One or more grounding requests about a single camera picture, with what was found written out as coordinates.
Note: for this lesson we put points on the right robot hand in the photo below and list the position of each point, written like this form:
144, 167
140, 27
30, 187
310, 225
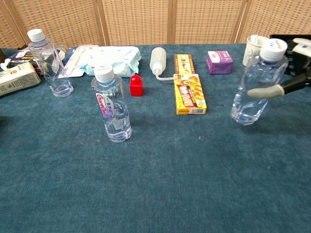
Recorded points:
264, 92

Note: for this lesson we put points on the clear water bottle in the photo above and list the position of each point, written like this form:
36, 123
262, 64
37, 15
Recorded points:
114, 114
52, 70
257, 72

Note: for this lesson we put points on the white paper cup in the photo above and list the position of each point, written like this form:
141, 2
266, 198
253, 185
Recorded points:
250, 46

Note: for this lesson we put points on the purple box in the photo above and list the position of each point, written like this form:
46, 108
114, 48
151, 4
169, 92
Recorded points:
219, 63

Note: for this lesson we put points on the black tray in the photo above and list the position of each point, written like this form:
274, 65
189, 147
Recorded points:
279, 37

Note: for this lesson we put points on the yellow curry box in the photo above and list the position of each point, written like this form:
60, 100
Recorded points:
190, 94

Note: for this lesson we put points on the narrow yellow brown box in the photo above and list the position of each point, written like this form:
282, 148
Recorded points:
184, 64

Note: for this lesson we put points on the white squeeze bottle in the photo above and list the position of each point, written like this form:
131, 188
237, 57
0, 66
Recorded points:
158, 59

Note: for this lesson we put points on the small red block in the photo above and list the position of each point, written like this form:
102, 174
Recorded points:
136, 88

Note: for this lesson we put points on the blue tablecloth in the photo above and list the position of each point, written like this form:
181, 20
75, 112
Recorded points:
155, 182

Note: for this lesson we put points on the wicker folding screen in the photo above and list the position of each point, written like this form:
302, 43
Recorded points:
136, 21

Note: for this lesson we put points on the wet wipes pack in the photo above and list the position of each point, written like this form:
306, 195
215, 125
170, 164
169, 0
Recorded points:
121, 57

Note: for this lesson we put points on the pink toothbrush pack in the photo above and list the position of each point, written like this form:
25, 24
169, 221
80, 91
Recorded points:
77, 60

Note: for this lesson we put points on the black battery pack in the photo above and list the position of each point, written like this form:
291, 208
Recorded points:
22, 57

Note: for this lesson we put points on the brown drink bottle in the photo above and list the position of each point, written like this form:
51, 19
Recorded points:
2, 57

